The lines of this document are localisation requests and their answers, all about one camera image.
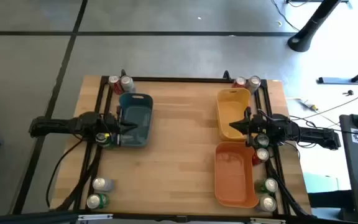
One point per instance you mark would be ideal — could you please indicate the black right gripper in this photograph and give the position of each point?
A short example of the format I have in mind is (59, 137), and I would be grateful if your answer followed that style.
(258, 124)

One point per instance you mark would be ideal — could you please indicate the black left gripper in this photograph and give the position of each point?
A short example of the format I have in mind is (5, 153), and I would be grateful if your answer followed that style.
(112, 123)

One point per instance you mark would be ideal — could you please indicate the yellow plastic bin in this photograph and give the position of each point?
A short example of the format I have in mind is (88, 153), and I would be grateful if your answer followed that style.
(232, 105)

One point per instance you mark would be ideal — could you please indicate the green soda can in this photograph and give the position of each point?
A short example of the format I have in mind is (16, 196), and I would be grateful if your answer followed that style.
(262, 140)
(269, 185)
(96, 201)
(102, 139)

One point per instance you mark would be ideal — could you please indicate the teal plastic bin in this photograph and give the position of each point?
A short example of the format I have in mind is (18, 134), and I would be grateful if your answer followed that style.
(141, 105)

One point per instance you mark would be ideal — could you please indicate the red cola can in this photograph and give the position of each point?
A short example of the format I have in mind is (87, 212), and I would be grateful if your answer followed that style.
(261, 154)
(116, 85)
(239, 81)

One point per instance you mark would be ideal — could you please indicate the silver soda can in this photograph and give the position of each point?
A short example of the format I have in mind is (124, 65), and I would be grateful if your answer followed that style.
(127, 83)
(267, 203)
(101, 184)
(254, 82)

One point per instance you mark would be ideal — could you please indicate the orange plastic bin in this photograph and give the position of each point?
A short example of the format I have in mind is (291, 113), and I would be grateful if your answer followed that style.
(233, 174)

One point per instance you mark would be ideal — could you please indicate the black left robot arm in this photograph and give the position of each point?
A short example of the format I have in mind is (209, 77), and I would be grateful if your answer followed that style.
(57, 126)

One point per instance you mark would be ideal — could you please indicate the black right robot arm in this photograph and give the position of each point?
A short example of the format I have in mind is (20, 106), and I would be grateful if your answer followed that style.
(315, 135)

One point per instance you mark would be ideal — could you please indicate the black table foot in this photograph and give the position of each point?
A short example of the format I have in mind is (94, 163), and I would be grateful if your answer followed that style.
(334, 81)

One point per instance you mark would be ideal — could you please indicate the small yellow floor scrap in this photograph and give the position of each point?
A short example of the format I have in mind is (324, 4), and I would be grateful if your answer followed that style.
(279, 23)

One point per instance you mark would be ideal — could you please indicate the black round desk leg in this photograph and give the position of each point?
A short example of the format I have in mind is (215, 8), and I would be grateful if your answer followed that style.
(312, 25)

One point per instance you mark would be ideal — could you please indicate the black bar with silver brackets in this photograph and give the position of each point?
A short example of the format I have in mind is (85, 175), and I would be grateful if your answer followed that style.
(26, 218)

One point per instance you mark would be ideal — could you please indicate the black metal table frame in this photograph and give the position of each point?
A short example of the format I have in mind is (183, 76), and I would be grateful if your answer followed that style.
(182, 79)

